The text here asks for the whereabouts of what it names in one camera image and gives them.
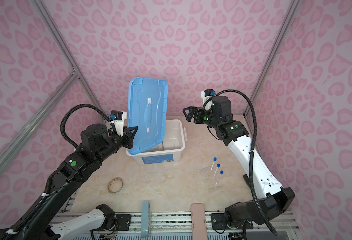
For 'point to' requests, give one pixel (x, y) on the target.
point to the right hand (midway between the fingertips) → (190, 109)
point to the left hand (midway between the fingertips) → (135, 125)
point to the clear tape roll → (115, 185)
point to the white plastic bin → (169, 151)
